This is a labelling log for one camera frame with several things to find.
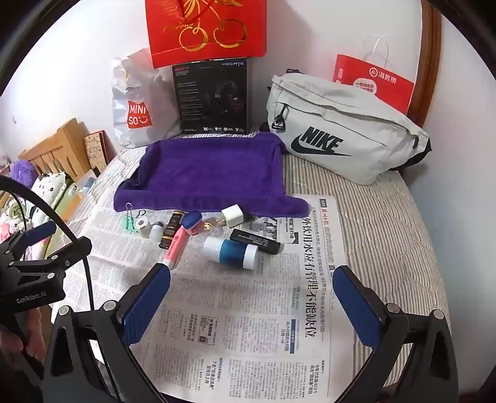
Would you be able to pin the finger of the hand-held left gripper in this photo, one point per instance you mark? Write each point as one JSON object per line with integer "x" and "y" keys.
{"x": 40, "y": 231}
{"x": 73, "y": 252}

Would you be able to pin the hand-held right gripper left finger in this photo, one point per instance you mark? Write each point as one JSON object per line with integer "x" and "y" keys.
{"x": 147, "y": 306}

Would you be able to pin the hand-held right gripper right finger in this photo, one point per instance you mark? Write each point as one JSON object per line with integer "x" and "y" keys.
{"x": 356, "y": 310}

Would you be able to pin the green binder clip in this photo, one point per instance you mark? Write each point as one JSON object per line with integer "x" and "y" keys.
{"x": 130, "y": 223}

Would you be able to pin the pink highlighter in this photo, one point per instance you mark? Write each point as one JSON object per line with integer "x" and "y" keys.
{"x": 177, "y": 244}

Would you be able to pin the white tape roll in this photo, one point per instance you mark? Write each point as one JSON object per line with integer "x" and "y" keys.
{"x": 144, "y": 226}

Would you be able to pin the dark brown bottle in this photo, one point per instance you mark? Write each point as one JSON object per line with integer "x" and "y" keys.
{"x": 170, "y": 230}

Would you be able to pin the blue and pink case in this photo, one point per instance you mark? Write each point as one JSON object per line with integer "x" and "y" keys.
{"x": 191, "y": 221}

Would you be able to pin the blue and white bottle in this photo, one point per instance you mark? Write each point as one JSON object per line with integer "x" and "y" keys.
{"x": 230, "y": 252}

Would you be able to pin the clear round lid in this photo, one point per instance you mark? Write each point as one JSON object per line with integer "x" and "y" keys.
{"x": 208, "y": 226}

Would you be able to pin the black tube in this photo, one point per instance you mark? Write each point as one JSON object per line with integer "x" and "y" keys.
{"x": 255, "y": 240}

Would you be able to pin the white USB charger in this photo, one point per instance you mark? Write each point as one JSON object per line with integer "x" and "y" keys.
{"x": 232, "y": 215}

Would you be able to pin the person's left hand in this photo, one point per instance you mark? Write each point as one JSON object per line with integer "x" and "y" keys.
{"x": 35, "y": 327}

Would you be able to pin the white polka dot cloth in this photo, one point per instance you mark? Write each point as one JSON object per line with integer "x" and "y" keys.
{"x": 50, "y": 186}

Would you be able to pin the purple fuzzy item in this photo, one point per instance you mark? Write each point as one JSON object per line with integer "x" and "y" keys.
{"x": 21, "y": 172}

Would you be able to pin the striped bed sheet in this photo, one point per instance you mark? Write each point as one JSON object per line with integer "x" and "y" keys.
{"x": 387, "y": 232}

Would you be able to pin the newspaper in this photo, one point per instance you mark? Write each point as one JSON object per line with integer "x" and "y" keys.
{"x": 240, "y": 310}

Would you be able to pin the patterned notebook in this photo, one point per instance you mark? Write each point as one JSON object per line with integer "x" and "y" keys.
{"x": 97, "y": 151}

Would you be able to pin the wooden headboard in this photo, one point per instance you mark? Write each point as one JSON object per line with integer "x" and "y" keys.
{"x": 66, "y": 135}

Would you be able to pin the purple towel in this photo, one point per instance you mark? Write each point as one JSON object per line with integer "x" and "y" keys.
{"x": 209, "y": 170}

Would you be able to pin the white plastic shopping bag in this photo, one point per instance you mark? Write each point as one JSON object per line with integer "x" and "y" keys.
{"x": 137, "y": 112}

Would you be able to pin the grey waist bag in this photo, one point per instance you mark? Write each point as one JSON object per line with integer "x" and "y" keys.
{"x": 348, "y": 116}

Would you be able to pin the black headset box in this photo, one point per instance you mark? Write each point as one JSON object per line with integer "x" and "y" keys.
{"x": 209, "y": 97}

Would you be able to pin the wooden door frame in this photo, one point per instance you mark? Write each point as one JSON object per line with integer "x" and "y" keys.
{"x": 428, "y": 58}

